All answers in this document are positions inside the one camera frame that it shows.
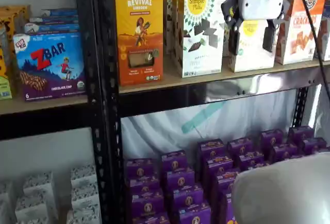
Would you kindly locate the white patterned carton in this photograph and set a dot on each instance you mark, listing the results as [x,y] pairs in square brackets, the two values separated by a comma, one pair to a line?
[83,215]
[31,221]
[83,176]
[38,185]
[32,208]
[6,195]
[85,194]

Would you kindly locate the yellow green snack box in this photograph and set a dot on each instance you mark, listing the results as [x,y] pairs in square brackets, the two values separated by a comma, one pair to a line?
[4,85]

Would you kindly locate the teal tape strip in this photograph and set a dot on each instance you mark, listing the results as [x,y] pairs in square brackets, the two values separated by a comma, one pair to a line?
[203,117]

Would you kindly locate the small white yellow-label Simple Mills box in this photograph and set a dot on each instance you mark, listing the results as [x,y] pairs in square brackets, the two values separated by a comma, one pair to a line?
[255,52]
[225,41]

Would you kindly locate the blue Zbar chocolate chip box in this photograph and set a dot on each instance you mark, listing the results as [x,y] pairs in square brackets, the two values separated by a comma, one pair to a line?
[51,67]
[54,19]
[51,27]
[60,11]

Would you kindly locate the orange white crackers box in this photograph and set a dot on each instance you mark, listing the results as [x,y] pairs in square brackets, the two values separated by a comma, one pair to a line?
[301,41]

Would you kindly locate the short wooden shelf board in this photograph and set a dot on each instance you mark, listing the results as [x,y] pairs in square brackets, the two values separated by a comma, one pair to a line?
[46,104]

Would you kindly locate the long wooden shelf board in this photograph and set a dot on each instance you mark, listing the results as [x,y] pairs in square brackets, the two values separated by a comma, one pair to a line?
[170,79]

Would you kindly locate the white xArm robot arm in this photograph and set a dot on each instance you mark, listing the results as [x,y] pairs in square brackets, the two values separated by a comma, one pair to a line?
[283,195]

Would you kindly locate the white plastic sheet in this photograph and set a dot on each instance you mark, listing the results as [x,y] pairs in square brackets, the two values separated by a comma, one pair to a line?
[159,131]

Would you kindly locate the tall Simple Mills mint thins box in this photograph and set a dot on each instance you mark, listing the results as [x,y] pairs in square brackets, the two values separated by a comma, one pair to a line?
[203,54]
[167,15]
[174,28]

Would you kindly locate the white brown snack box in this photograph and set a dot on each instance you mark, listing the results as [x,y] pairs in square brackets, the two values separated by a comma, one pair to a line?
[325,43]

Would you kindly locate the black metal shelf rack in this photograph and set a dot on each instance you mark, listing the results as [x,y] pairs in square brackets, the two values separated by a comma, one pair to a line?
[87,41]
[109,105]

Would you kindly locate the yellow brown-spotted snack box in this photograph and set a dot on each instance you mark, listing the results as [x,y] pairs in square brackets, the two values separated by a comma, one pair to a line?
[13,15]

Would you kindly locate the orange Revival cracker box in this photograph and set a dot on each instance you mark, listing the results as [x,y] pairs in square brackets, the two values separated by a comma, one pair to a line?
[140,41]

